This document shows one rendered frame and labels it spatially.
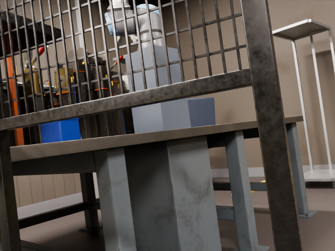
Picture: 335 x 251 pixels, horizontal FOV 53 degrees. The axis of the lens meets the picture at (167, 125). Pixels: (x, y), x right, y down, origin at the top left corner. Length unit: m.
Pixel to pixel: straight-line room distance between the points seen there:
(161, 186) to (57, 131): 0.53
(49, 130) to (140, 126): 0.52
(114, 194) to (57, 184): 3.13
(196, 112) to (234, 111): 0.76
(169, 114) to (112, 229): 0.61
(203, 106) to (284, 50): 1.20
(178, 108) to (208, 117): 2.65
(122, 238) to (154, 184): 0.39
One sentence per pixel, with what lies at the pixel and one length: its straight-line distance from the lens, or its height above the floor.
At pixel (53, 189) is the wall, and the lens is 4.26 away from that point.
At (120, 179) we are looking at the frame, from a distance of 1.19.
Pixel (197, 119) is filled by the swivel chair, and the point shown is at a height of 0.84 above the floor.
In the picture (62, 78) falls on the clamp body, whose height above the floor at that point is 1.02.
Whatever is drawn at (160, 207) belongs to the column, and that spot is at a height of 0.37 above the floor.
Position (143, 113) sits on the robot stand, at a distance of 1.59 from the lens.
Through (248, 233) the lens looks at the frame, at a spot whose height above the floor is 0.11.
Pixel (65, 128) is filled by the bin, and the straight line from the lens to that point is 1.23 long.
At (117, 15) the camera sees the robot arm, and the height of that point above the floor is 1.28.
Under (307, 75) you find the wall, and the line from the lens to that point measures 4.30.
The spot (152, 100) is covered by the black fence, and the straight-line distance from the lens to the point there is 0.60.
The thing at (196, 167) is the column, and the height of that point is 0.52.
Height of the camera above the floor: 0.67
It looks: 2 degrees up
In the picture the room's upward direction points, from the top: 7 degrees counter-clockwise
